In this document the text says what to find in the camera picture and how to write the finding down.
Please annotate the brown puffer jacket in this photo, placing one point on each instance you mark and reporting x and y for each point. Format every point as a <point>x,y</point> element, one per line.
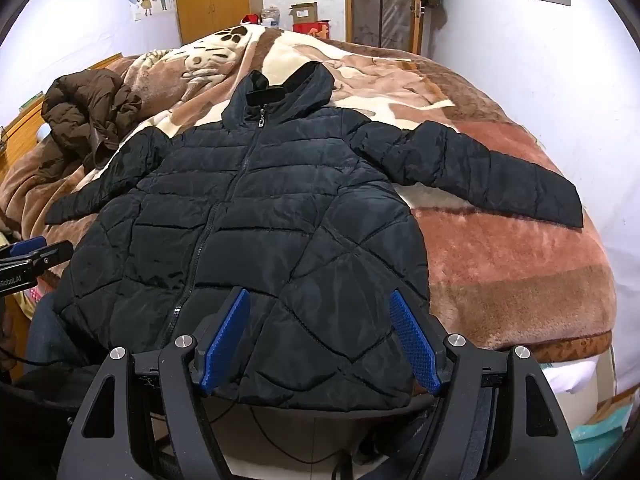
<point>85,105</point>

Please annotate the clear plastic jar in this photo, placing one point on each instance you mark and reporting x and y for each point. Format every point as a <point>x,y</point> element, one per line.
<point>270,16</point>

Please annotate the person's leg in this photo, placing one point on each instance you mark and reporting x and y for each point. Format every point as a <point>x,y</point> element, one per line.
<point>50,340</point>

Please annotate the cardboard box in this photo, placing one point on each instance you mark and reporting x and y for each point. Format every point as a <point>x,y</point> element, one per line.
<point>302,11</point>

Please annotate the teal plastic bag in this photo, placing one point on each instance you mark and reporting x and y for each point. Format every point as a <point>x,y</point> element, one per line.
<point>600,430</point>

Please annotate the red box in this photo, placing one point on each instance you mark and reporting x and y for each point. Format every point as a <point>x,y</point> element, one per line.
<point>312,31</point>

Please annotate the brown printed blanket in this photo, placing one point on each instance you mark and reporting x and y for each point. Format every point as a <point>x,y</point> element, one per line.
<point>500,260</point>

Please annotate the black puffer jacket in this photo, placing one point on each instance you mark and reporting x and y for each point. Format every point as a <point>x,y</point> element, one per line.
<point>275,210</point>

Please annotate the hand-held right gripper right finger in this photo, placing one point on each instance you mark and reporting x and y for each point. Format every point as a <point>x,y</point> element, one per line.
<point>412,340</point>

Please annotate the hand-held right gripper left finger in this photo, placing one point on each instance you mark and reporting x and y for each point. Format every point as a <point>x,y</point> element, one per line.
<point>230,340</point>

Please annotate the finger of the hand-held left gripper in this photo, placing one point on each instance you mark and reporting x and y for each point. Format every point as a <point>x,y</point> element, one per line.
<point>25,247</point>
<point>55,252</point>

